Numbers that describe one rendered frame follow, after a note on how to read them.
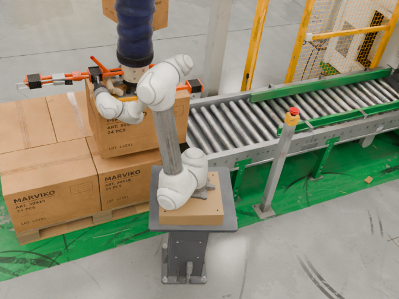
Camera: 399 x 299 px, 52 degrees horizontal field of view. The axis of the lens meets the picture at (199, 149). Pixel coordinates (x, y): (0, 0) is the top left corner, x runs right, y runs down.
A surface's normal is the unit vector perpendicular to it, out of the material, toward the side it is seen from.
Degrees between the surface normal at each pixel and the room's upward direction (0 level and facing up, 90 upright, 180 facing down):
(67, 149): 0
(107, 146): 90
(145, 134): 90
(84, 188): 90
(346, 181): 0
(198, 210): 5
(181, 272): 90
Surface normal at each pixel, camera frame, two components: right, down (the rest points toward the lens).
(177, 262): 0.05, 0.68
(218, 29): 0.40, 0.65
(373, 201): 0.09, -0.73
